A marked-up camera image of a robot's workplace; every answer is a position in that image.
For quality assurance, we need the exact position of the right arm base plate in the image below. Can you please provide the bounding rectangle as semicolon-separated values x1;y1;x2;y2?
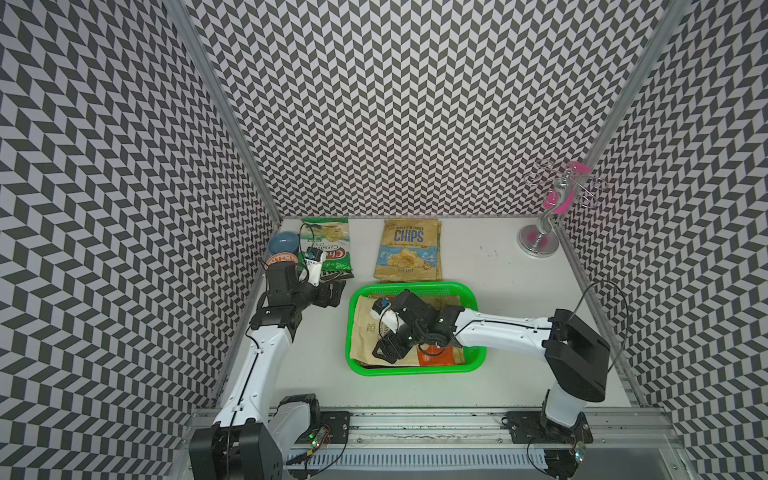
503;410;594;446

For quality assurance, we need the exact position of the green plastic basket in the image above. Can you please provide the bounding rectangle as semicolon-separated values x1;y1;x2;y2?
345;281;487;377

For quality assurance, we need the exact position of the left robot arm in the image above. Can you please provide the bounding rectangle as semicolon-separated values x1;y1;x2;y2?
188;258;345;479

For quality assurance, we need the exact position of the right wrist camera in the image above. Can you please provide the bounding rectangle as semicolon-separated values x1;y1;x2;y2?
371;298;400;333

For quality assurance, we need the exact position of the green white Chulo chips bag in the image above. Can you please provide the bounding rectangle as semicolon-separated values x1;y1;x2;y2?
298;217;353;274

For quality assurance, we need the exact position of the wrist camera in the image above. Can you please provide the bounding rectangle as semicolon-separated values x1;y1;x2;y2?
371;298;400;333
304;247;327;287

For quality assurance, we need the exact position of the aluminium front rail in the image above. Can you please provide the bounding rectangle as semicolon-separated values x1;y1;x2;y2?
331;407;683;449

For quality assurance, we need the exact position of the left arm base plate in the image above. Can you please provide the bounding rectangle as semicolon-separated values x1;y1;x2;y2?
296;410;351;445

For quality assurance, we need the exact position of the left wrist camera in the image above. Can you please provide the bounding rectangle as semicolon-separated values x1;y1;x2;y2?
304;247;327;287

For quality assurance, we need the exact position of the yellow blue CHIPS bag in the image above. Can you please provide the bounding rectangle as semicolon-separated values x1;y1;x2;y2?
374;219;442;283

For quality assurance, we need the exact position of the tan orange CHIPS bag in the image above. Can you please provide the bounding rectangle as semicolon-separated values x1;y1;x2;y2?
367;292;467;365

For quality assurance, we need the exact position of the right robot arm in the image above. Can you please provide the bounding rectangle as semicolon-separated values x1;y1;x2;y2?
370;290;610;431

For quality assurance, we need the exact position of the orange patterned bowl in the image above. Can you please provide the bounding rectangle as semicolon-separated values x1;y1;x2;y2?
265;252;299;267

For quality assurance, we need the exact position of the orange cassava chips bag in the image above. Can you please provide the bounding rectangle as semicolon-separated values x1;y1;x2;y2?
350;295;466;368

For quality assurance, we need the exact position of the blue bowl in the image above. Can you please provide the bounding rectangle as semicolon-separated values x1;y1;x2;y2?
268;231;300;255

